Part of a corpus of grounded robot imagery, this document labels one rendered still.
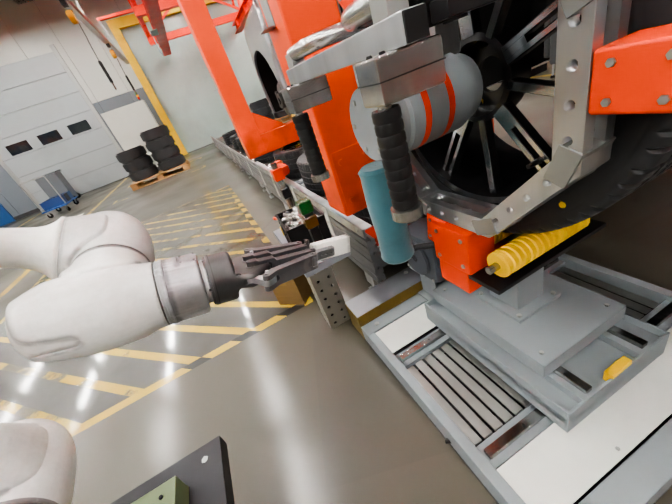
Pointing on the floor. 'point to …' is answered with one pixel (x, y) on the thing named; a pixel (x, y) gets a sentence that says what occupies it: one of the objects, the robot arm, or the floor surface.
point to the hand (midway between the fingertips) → (330, 247)
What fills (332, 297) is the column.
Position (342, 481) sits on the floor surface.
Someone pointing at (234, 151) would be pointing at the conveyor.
